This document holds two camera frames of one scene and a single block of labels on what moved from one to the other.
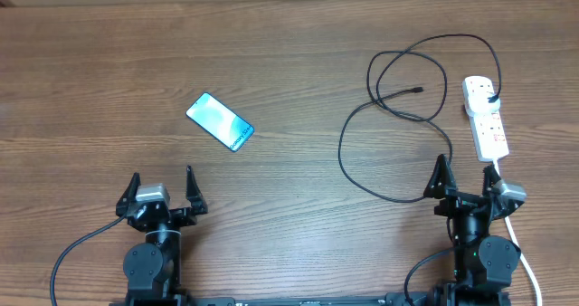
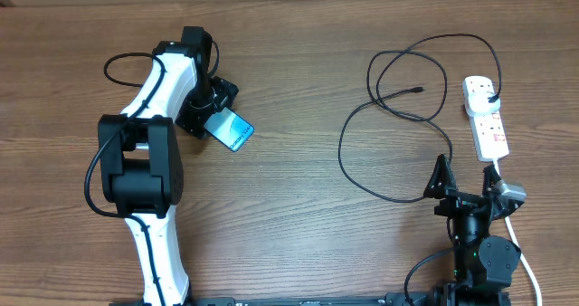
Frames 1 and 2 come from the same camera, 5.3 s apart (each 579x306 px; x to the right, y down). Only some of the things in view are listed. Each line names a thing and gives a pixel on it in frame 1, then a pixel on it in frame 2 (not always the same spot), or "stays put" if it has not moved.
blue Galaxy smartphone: (221, 121) stays put
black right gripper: (455, 200) stays put
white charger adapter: (479, 102) stays put
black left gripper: (187, 216) → (223, 90)
